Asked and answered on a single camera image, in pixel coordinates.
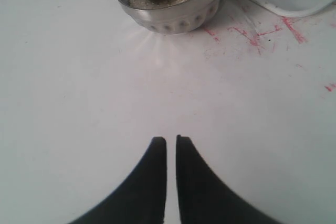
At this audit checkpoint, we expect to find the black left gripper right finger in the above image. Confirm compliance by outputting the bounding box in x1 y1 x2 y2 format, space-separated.
176 135 278 223

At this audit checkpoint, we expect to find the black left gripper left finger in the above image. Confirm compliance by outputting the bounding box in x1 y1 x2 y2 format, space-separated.
72 137 167 223

